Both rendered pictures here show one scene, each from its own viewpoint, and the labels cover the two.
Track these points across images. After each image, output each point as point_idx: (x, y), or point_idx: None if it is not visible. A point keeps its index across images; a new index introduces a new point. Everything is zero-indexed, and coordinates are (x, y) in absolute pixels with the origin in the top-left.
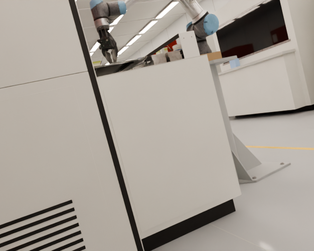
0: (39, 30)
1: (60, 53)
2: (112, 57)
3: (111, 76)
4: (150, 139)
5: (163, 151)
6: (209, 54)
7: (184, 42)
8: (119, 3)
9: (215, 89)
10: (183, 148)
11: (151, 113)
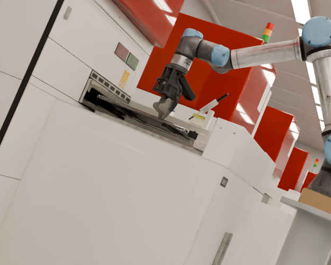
0: (11, 19)
1: (11, 49)
2: (158, 106)
3: (83, 112)
4: (70, 211)
5: (73, 237)
6: (324, 198)
7: (217, 133)
8: (216, 49)
9: (200, 220)
10: (99, 255)
11: (93, 183)
